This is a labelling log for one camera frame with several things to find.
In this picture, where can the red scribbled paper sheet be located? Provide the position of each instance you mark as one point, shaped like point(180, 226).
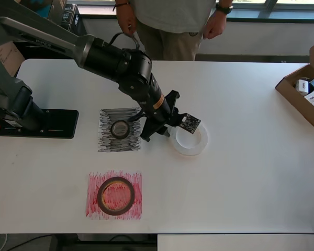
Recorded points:
point(94, 209)

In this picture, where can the black AOC carton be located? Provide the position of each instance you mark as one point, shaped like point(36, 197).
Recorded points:
point(81, 24)
point(42, 55)

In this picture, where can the open brown cardboard box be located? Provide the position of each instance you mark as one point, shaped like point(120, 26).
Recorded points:
point(285, 83)

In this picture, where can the brown cardboard box with handwriting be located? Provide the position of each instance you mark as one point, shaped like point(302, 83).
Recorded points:
point(8, 60)

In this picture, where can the person's right hand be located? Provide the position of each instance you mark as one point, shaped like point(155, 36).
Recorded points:
point(128, 22)

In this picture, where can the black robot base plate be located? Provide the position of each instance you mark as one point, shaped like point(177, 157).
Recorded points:
point(62, 123)

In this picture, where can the black scribbled paper sheet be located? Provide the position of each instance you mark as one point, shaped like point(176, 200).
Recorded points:
point(104, 141)

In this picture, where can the person's right forearm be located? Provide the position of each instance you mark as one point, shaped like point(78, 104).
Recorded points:
point(121, 1)

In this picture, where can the dark window frame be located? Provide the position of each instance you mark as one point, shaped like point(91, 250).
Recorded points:
point(290, 18)

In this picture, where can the person in grey t-shirt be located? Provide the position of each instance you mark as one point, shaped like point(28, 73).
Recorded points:
point(172, 15)

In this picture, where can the teal cardboard box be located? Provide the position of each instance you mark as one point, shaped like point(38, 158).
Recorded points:
point(43, 9)

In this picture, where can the black wristwatch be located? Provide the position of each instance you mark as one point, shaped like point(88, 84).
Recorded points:
point(224, 8)

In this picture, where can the red tape roll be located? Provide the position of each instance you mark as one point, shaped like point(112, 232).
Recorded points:
point(100, 196)

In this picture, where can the black box with orange print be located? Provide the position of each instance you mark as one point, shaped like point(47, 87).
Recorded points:
point(56, 10)

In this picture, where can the person's left hand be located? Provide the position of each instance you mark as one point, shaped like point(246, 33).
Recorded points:
point(215, 26)

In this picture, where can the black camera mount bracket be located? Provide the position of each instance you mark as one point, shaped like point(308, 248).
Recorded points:
point(191, 123)

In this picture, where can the black tape roll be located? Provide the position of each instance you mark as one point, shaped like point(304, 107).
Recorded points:
point(120, 137)

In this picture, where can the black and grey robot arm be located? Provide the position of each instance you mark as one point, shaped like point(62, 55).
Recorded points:
point(42, 39)

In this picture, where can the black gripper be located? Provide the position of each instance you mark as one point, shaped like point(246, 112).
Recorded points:
point(157, 109)

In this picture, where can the black box with white print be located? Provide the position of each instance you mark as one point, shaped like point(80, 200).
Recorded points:
point(69, 15)

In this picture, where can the person's left forearm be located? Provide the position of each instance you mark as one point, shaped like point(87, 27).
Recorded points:
point(225, 1)

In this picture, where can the white tape roll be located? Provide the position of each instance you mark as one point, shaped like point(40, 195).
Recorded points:
point(199, 149)

